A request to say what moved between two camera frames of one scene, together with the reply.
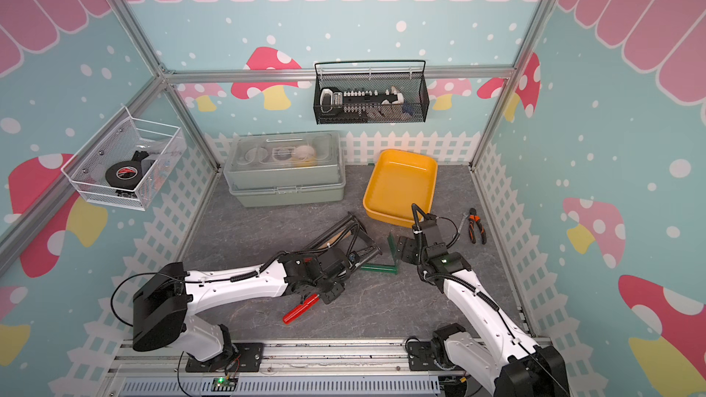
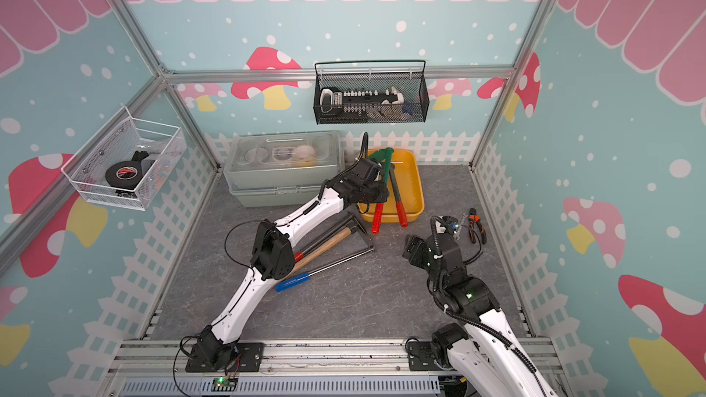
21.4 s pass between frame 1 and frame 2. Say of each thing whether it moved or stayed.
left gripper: moved
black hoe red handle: moved
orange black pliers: stayed
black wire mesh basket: stayed
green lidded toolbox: stayed
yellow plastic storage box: moved
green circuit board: stayed
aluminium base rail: stayed
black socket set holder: stayed
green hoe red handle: moved
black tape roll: stayed
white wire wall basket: stayed
